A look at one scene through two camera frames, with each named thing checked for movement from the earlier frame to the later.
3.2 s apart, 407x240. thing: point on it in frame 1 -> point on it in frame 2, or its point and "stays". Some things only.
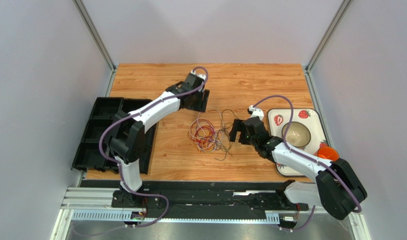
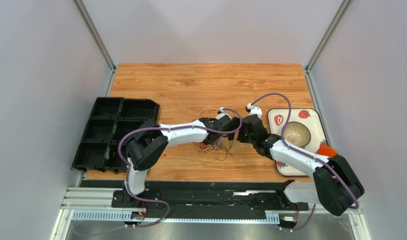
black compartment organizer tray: (89, 156) stays
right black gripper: (243, 132) stays
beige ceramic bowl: (298, 134) stays
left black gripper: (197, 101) -> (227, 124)
